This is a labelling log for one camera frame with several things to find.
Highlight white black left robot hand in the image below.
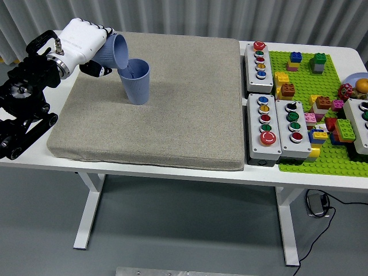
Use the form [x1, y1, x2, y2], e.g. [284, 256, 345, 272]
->
[47, 18, 116, 78]

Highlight blue ribbed cup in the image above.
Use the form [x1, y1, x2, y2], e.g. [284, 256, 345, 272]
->
[92, 34, 130, 71]
[117, 58, 151, 106]

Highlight grey pleated curtain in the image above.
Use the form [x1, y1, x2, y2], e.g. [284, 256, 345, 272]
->
[0, 0, 368, 67]

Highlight grey-brown fabric mat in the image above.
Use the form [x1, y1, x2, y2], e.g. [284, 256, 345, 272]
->
[46, 30, 245, 172]

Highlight white table leg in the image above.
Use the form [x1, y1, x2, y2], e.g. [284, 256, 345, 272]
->
[73, 172, 106, 250]
[274, 186, 300, 267]

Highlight five-button control box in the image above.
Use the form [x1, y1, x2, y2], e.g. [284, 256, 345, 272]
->
[246, 93, 282, 167]

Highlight brown brick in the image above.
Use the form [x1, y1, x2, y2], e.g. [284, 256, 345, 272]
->
[280, 83, 296, 98]

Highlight blue yellow pink brick stack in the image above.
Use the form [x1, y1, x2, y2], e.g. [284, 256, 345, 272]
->
[286, 52, 303, 72]

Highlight green studded baseplate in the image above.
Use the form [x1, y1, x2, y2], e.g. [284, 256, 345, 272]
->
[267, 50, 368, 177]

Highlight green grey brick stack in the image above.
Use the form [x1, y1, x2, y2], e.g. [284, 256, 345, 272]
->
[309, 53, 327, 75]

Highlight yellow cylinder brick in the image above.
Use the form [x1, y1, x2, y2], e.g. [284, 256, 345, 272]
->
[306, 144, 321, 163]

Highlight red brick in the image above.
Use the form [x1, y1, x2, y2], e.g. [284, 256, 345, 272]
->
[324, 117, 339, 132]

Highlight red valve wheel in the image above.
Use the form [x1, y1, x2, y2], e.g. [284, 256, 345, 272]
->
[338, 83, 353, 101]

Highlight light blue plate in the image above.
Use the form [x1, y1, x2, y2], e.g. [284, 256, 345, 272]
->
[344, 72, 368, 93]

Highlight green orange brick stack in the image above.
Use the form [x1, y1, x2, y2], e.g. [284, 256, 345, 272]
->
[334, 118, 357, 144]

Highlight grey power adapter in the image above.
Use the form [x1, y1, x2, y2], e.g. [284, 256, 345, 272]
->
[306, 193, 326, 217]

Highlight grey control box, black buttons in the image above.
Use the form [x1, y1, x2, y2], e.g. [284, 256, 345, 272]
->
[342, 98, 368, 156]

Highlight five-button box, black cable gland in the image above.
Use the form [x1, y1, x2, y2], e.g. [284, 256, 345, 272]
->
[243, 41, 274, 94]

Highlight control box with black switch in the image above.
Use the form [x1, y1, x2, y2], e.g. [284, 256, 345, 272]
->
[275, 99, 313, 165]

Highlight black power cable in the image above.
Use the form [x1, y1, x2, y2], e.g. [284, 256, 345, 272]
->
[293, 190, 368, 276]

